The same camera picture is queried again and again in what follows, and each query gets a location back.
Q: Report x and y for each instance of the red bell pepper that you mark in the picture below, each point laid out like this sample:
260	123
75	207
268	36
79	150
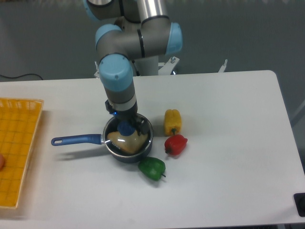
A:
175	144

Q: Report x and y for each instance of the glass pot lid blue knob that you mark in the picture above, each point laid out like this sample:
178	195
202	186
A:
112	126

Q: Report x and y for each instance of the black table corner device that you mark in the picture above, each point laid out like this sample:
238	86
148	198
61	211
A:
300	203

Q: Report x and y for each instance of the yellow woven basket tray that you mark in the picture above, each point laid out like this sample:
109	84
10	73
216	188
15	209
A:
19	120

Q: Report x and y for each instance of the triangular toast slice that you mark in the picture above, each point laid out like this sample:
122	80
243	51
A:
127	144

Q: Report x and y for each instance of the yellow bell pepper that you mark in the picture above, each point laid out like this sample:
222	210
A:
172	122

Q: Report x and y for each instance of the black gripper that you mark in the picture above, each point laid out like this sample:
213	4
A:
128	116

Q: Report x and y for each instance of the green bell pepper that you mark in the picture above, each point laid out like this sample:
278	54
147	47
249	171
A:
153	168

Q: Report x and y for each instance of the black saucepan blue handle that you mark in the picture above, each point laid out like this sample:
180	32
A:
92	138

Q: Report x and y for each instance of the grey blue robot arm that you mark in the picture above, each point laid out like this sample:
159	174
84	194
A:
117	46

